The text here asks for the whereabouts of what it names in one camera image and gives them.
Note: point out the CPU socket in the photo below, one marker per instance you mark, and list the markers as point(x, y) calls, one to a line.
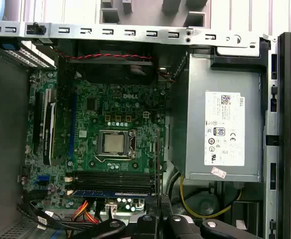
point(133, 145)

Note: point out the black PC case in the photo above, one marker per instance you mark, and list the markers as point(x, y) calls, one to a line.
point(285, 124)

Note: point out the green Dell motherboard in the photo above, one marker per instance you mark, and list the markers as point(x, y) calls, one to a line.
point(98, 114)

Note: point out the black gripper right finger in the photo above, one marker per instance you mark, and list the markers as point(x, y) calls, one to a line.
point(175, 226)

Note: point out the blue SATA port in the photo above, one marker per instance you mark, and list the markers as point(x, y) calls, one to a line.
point(42, 178)

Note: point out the white board connector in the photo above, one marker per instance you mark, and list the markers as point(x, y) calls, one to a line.
point(111, 207)

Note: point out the grey parts rack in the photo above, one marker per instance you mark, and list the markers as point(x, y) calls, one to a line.
point(145, 12)

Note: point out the grey power supply unit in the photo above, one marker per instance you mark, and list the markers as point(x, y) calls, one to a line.
point(195, 129)

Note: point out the black RAM slot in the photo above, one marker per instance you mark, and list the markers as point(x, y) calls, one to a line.
point(110, 179)
point(110, 184)
point(110, 173)

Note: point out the black fan shroud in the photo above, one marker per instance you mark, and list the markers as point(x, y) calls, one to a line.
point(103, 69)

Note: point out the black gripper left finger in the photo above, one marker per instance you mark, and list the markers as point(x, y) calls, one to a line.
point(151, 224)

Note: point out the RAM stick with blue label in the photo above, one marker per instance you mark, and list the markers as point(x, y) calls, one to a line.
point(105, 193)

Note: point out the black expansion slot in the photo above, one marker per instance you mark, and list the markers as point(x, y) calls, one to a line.
point(37, 124)

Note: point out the white power supply label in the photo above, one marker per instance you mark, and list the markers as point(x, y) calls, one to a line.
point(224, 129)

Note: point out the metal socket cover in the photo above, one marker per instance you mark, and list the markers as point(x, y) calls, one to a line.
point(101, 143)

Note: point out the perforated metal bracket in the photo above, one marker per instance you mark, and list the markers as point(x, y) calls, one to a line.
point(28, 58)

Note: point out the silver CPU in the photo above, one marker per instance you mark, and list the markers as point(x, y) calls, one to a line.
point(113, 143)

